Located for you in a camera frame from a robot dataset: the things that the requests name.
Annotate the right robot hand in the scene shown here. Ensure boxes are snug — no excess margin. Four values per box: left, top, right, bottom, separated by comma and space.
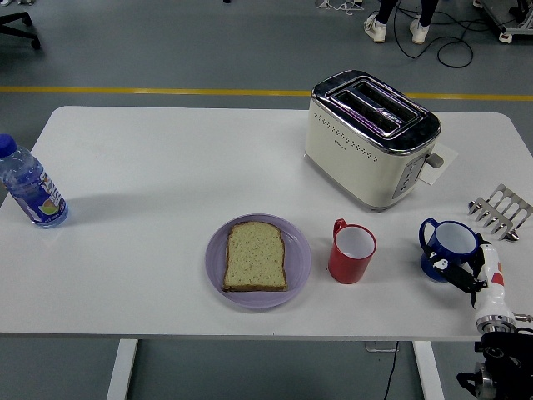
420, 232, 508, 328

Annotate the blue enamel cup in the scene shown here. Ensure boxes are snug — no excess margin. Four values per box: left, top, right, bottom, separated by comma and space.
418, 217, 482, 284

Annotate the red enamel cup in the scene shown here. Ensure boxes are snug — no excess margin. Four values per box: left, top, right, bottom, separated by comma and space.
327, 217, 378, 286

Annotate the slice of bread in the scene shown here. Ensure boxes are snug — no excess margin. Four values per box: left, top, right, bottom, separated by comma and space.
222, 222, 289, 293

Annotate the metal toast rack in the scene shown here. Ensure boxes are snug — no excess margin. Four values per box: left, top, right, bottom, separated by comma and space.
466, 183, 533, 243

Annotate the white table leg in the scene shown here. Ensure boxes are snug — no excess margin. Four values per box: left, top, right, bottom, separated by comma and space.
106, 339, 138, 400
411, 341, 446, 400

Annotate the white paper card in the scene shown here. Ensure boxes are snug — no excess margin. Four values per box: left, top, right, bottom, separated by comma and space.
418, 141, 459, 186

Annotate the cream and chrome toaster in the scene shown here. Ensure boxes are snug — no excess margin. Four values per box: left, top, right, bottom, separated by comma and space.
302, 69, 446, 213

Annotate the purple round plate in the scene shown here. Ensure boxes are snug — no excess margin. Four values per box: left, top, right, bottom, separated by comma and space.
204, 212, 312, 310

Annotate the metal equipment cart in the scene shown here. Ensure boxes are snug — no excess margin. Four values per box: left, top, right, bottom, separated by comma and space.
472, 0, 533, 45

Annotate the person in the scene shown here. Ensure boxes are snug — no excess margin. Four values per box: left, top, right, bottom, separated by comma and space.
364, 0, 438, 46

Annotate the water bottle with blue cap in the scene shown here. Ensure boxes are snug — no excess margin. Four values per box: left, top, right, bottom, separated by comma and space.
0, 132, 70, 229

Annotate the black office chair base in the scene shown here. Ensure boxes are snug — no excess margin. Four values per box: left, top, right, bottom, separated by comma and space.
0, 11, 42, 50

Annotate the black cable under table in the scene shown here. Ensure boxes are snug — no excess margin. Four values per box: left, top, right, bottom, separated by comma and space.
381, 341, 401, 400

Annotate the black floor cable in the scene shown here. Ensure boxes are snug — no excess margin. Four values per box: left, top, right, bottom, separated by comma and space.
393, 0, 507, 70

